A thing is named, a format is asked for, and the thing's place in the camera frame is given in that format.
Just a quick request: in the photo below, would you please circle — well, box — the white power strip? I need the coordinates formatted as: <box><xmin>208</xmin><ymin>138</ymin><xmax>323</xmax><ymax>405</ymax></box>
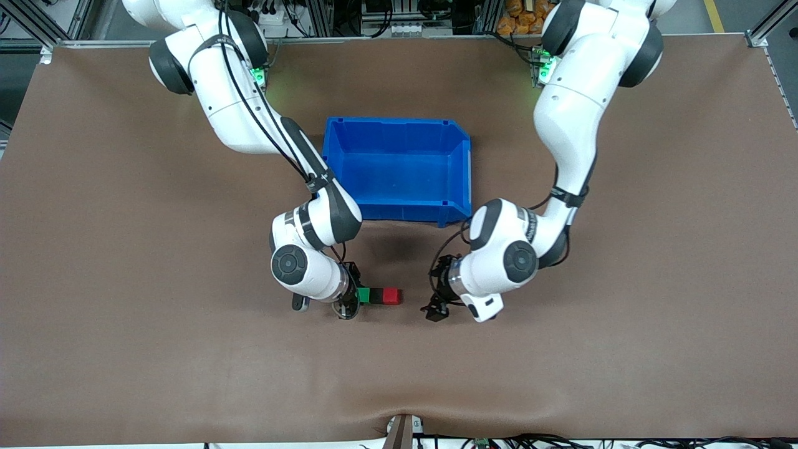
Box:
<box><xmin>256</xmin><ymin>5</ymin><xmax>294</xmax><ymax>27</ymax></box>

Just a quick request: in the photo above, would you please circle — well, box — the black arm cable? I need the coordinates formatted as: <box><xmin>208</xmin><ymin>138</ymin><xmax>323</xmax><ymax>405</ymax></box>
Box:
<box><xmin>429</xmin><ymin>165</ymin><xmax>593</xmax><ymax>306</ymax></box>
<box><xmin>187</xmin><ymin>0</ymin><xmax>350</xmax><ymax>266</ymax></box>

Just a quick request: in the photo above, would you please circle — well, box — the blue plastic storage bin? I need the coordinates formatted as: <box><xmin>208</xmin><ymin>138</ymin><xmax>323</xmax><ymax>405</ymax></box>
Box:
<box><xmin>321</xmin><ymin>117</ymin><xmax>473</xmax><ymax>229</ymax></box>

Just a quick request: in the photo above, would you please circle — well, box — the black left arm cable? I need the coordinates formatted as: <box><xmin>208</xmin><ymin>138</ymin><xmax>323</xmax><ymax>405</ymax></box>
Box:
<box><xmin>429</xmin><ymin>165</ymin><xmax>593</xmax><ymax>306</ymax></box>

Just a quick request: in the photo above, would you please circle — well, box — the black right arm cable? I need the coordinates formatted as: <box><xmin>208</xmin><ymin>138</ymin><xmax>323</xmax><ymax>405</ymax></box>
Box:
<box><xmin>187</xmin><ymin>0</ymin><xmax>350</xmax><ymax>266</ymax></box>

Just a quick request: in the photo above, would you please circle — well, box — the aluminium frame post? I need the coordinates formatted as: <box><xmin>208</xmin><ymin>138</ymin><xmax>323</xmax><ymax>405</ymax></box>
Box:
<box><xmin>0</xmin><ymin>0</ymin><xmax>94</xmax><ymax>63</ymax></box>
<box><xmin>745</xmin><ymin>0</ymin><xmax>798</xmax><ymax>48</ymax></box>

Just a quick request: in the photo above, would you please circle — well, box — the aluminium table edge rail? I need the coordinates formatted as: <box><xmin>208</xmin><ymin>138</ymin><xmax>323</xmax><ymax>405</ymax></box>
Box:
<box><xmin>55</xmin><ymin>34</ymin><xmax>538</xmax><ymax>48</ymax></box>

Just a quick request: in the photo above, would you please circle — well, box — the orange packets pile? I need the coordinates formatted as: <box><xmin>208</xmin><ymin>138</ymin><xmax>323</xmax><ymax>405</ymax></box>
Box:
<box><xmin>497</xmin><ymin>0</ymin><xmax>552</xmax><ymax>36</ymax></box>

